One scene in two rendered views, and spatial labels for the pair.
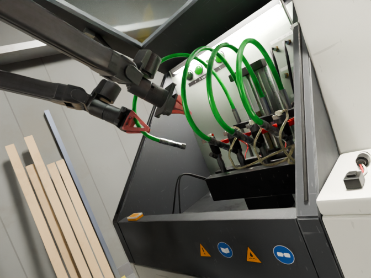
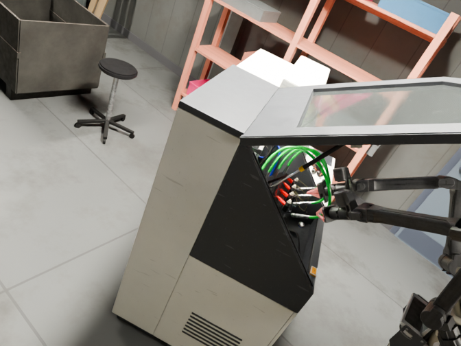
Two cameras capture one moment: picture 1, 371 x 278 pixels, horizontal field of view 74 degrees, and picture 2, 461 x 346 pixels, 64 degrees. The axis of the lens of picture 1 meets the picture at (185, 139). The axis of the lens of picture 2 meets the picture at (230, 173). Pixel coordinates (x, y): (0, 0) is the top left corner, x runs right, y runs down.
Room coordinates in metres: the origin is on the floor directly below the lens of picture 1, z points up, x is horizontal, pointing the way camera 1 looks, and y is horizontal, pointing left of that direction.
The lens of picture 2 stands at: (2.07, 0.94, 2.11)
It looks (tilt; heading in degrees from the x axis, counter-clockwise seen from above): 32 degrees down; 231
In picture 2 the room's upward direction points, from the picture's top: 25 degrees clockwise
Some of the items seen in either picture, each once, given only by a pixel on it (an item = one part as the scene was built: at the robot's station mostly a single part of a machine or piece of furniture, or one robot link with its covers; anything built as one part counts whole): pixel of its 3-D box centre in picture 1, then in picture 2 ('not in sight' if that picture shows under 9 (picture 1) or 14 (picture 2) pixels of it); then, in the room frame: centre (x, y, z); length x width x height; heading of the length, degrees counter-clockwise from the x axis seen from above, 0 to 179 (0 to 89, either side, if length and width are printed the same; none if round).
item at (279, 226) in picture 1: (192, 244); (310, 253); (0.64, 0.09, 0.87); 0.62 x 0.04 x 0.16; 46
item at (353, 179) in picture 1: (358, 167); not in sight; (0.41, -0.25, 0.99); 0.12 x 0.02 x 0.02; 134
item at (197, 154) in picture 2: not in sight; (210, 180); (0.91, -0.65, 0.75); 1.40 x 0.28 x 1.50; 46
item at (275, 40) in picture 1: (296, 69); not in sight; (0.84, -0.43, 1.20); 0.13 x 0.03 x 0.31; 46
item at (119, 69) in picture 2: not in sight; (110, 97); (1.17, -2.35, 0.34); 0.58 x 0.55 x 0.69; 23
